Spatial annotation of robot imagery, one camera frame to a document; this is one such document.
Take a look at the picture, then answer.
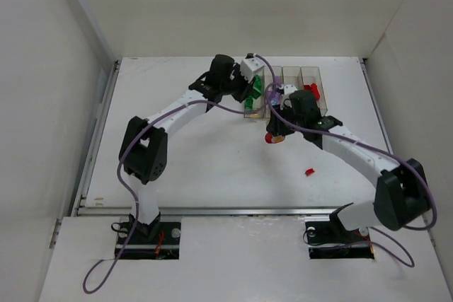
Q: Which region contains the purple rounded lego brick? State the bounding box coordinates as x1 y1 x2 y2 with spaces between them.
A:
267 91 282 106

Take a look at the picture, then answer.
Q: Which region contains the green lego brick cluster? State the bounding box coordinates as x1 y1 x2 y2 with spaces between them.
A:
251 75 263 100

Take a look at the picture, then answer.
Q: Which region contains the green lego plate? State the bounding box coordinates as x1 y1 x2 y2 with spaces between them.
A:
244 96 256 112

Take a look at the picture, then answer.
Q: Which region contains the red flower lego piece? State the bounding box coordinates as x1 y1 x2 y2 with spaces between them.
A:
265 132 285 144

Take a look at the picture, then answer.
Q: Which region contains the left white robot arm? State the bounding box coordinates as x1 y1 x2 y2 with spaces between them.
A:
117 54 265 241

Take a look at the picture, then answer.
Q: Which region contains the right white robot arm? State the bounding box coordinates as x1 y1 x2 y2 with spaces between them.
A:
266 85 437 231

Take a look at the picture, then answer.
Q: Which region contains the clear container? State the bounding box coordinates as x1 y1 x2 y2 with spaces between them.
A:
282 66 304 90
302 66 328 116
244 71 265 119
263 66 283 120

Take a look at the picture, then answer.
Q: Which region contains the small red lego piece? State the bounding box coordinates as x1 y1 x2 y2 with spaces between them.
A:
305 168 315 176

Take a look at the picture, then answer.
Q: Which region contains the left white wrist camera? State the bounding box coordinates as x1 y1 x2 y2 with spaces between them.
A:
239 53 265 83

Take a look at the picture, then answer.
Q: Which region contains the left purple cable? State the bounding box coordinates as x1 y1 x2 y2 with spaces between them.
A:
82 53 284 295

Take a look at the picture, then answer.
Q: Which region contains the purple cable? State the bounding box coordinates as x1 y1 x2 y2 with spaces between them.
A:
265 82 438 269
82 53 284 295

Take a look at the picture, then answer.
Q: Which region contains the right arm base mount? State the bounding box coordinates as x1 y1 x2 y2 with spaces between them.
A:
303 204 374 260

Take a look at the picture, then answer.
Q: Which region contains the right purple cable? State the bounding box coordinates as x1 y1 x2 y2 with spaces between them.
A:
265 82 438 269

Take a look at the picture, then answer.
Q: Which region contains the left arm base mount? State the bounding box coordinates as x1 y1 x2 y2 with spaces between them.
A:
119 214 182 260

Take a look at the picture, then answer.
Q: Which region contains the aluminium rail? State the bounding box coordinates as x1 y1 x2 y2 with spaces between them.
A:
73 207 335 216

